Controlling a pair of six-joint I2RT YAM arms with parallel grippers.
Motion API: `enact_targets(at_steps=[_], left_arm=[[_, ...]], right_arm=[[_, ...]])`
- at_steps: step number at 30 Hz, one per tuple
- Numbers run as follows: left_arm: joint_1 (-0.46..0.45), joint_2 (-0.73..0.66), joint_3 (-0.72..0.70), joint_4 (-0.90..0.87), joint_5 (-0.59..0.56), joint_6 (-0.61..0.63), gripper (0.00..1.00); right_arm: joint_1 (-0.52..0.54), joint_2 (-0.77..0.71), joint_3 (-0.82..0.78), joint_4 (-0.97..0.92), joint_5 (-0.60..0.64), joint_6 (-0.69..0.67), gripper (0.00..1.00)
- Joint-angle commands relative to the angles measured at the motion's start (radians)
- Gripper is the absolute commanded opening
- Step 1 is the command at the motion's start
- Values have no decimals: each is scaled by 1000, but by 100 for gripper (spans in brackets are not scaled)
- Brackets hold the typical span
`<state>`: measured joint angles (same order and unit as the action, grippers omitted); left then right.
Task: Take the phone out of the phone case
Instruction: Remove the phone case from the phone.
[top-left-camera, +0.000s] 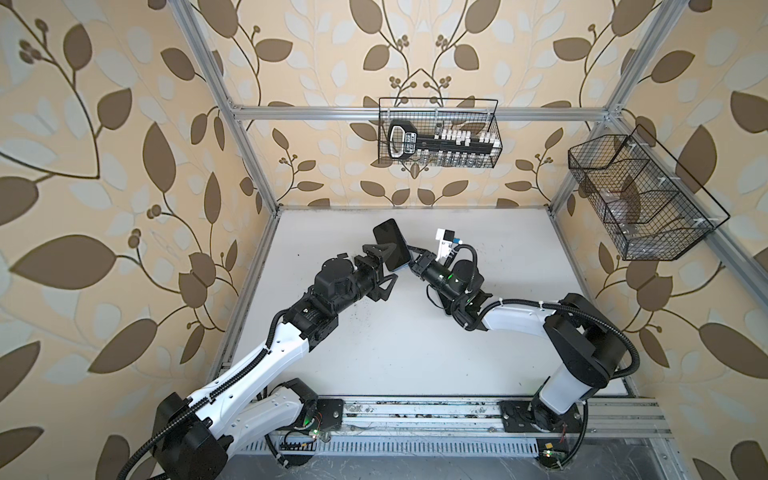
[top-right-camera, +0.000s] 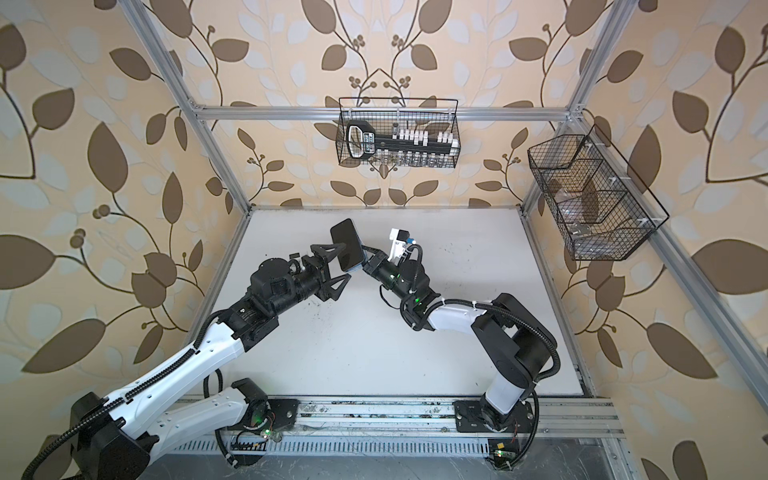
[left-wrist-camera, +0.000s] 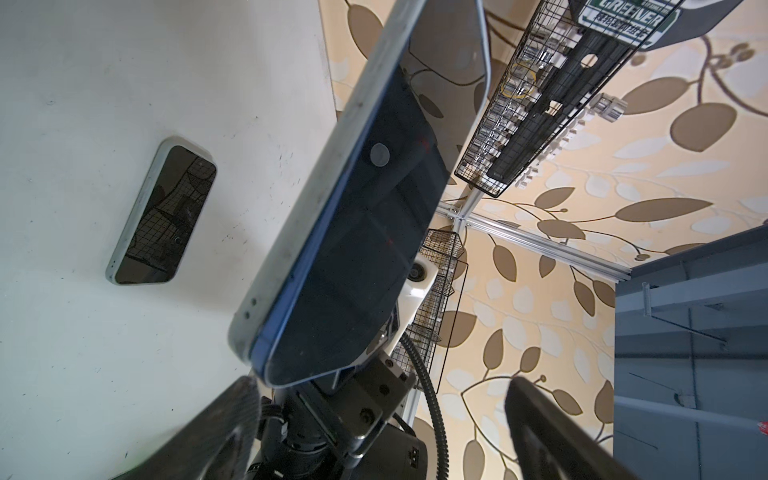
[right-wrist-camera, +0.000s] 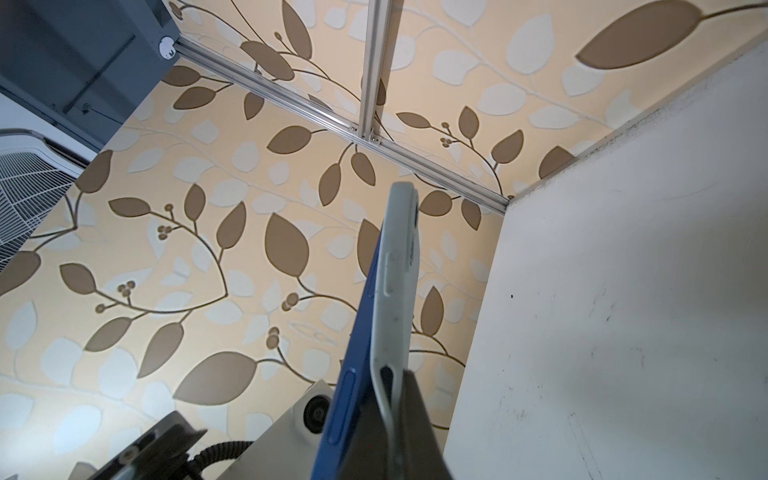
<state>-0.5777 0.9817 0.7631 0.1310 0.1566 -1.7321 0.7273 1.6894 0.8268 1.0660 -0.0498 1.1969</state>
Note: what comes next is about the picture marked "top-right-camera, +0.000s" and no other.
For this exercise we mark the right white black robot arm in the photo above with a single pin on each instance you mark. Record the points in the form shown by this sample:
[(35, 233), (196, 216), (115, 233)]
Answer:
[(521, 349)]

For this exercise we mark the back wall wire basket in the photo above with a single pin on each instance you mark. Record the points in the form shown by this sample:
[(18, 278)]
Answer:
[(432, 113)]

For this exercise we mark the aluminium front rail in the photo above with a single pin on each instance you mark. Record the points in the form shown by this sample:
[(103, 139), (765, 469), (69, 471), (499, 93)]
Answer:
[(376, 426)]

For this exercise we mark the right wall wire basket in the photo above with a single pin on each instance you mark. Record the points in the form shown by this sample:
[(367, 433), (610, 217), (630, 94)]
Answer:
[(602, 207)]

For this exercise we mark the black smartphone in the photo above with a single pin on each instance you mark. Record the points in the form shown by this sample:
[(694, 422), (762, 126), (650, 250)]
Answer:
[(352, 255)]

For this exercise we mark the black tool with white bits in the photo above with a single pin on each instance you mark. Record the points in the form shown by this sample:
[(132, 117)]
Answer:
[(404, 145)]

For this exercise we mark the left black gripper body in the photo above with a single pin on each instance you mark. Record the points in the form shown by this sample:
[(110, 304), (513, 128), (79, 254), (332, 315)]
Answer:
[(316, 276)]

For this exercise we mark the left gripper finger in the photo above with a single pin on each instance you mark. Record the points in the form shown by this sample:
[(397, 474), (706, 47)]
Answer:
[(336, 286), (325, 252)]

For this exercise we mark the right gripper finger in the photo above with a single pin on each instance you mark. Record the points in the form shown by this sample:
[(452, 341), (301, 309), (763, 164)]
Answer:
[(371, 251), (367, 265)]

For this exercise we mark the aluminium frame bars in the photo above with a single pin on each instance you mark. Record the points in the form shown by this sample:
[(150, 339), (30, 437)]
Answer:
[(733, 338)]

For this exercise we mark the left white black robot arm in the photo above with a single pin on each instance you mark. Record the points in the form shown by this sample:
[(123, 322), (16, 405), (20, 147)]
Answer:
[(120, 435)]

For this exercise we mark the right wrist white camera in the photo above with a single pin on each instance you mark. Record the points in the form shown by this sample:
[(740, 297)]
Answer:
[(400, 242)]

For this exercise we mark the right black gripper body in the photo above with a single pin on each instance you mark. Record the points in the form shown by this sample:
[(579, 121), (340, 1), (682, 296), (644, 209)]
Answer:
[(387, 273)]

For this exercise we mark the wall wire basket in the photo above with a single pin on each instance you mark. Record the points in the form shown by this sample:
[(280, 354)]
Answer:
[(602, 207), (432, 113)]

